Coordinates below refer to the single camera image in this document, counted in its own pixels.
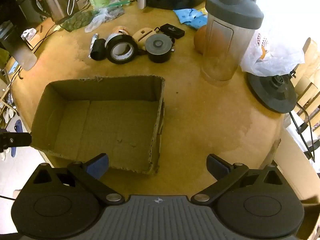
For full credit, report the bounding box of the steel electric kettle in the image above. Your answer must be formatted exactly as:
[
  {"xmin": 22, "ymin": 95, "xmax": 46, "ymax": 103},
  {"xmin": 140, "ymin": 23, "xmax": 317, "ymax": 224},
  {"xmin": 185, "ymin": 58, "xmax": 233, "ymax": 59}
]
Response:
[{"xmin": 32, "ymin": 0, "xmax": 75, "ymax": 24}]

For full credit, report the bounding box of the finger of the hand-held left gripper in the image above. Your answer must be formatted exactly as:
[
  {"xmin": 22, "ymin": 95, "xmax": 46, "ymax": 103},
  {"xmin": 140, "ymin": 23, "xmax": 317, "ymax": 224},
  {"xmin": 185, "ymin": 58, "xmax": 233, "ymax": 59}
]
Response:
[{"xmin": 0, "ymin": 129, "xmax": 32, "ymax": 153}]

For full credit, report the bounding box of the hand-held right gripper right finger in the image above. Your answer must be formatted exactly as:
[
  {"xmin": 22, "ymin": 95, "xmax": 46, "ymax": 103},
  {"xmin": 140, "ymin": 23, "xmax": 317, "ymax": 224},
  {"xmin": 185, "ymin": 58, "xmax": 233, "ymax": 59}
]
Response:
[{"xmin": 191, "ymin": 154, "xmax": 292, "ymax": 204}]

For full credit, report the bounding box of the white plastic bag red print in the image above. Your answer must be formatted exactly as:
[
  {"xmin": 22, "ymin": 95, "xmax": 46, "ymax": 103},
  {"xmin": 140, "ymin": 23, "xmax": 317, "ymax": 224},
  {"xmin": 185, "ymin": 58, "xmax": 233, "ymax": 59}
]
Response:
[{"xmin": 240, "ymin": 29, "xmax": 305, "ymax": 77}]

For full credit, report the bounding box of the small black cylinder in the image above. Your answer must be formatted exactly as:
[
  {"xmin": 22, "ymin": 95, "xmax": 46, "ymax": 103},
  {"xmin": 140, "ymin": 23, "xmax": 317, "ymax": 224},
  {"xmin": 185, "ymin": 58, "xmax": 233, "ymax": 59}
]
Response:
[{"xmin": 90, "ymin": 39, "xmax": 107, "ymax": 61}]

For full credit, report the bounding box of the small black case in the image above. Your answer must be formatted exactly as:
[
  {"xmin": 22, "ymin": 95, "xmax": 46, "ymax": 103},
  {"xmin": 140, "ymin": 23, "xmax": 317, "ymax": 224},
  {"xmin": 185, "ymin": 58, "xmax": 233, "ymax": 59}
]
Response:
[{"xmin": 159, "ymin": 24, "xmax": 186, "ymax": 40}]

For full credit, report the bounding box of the clear plastic bag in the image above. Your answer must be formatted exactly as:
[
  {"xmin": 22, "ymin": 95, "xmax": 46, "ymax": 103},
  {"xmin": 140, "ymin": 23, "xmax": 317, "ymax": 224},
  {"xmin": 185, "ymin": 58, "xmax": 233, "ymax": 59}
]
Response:
[{"xmin": 84, "ymin": 4, "xmax": 125, "ymax": 33}]

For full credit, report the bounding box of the clear shaker bottle grey lid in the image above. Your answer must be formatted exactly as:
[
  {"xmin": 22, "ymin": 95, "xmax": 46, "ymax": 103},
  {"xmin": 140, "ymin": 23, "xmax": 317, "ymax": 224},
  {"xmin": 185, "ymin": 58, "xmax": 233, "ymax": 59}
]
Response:
[{"xmin": 201, "ymin": 0, "xmax": 264, "ymax": 85}]

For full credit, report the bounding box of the black tape roll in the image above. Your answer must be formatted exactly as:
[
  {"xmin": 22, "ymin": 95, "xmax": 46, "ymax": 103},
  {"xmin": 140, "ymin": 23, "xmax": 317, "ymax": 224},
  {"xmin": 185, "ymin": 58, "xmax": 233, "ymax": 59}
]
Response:
[{"xmin": 105, "ymin": 33, "xmax": 138, "ymax": 65}]

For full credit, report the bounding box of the white orange cup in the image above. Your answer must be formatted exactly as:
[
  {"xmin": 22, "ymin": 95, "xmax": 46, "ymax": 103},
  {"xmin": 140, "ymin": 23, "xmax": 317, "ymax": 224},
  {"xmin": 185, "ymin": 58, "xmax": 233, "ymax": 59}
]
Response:
[{"xmin": 111, "ymin": 26, "xmax": 130, "ymax": 38}]

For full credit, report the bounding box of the dark frosted bottle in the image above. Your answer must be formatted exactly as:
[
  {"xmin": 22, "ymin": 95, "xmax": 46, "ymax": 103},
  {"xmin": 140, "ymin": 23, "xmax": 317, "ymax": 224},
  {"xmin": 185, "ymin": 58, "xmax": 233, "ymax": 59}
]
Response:
[{"xmin": 0, "ymin": 21, "xmax": 38, "ymax": 71}]

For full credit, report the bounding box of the blue packet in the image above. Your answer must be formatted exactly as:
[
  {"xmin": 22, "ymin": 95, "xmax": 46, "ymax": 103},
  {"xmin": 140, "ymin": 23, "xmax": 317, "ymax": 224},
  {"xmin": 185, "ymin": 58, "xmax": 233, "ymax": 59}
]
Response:
[
  {"xmin": 173, "ymin": 8, "xmax": 200, "ymax": 24},
  {"xmin": 185, "ymin": 15, "xmax": 208, "ymax": 30}
]

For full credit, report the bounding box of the black kettle base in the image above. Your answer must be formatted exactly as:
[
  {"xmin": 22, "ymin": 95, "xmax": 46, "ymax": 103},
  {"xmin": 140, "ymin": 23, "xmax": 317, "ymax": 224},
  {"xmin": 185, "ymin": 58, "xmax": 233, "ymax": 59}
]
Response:
[{"xmin": 247, "ymin": 71, "xmax": 298, "ymax": 114}]

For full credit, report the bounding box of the silver stick packet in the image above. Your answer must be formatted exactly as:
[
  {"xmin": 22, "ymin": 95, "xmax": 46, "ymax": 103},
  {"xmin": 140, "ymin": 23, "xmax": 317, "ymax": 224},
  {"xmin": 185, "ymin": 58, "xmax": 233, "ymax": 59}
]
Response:
[{"xmin": 89, "ymin": 33, "xmax": 98, "ymax": 58}]

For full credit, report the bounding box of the orange round fruit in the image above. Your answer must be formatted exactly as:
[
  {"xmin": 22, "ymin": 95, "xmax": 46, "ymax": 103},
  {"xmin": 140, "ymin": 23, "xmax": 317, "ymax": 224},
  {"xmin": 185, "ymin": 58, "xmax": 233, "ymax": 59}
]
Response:
[{"xmin": 194, "ymin": 25, "xmax": 208, "ymax": 53}]

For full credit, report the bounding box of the wooden chair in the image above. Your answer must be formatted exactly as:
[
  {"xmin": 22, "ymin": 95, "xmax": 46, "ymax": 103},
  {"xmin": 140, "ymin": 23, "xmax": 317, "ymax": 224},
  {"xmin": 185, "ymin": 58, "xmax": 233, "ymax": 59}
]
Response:
[{"xmin": 294, "ymin": 37, "xmax": 320, "ymax": 120}]

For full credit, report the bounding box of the black cable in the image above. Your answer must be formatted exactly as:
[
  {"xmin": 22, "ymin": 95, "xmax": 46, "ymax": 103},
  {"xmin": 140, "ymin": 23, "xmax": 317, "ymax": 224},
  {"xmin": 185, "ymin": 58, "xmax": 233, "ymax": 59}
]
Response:
[{"xmin": 25, "ymin": 25, "xmax": 60, "ymax": 53}]

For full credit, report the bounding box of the green net bag of fruit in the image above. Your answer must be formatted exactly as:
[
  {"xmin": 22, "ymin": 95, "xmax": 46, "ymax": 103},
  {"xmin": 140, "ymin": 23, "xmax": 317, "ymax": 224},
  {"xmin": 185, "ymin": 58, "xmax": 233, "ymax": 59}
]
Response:
[{"xmin": 61, "ymin": 10, "xmax": 97, "ymax": 32}]

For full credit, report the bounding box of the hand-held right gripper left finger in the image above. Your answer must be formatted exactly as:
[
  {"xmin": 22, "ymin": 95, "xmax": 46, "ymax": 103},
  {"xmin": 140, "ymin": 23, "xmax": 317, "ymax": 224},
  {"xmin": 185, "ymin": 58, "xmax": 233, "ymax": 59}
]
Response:
[{"xmin": 25, "ymin": 153, "xmax": 125, "ymax": 205}]

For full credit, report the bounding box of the black container with grey lid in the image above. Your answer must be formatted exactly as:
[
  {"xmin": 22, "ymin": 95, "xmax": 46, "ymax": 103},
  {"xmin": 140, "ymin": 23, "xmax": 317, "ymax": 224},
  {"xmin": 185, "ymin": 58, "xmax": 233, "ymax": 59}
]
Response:
[{"xmin": 145, "ymin": 34, "xmax": 175, "ymax": 64}]

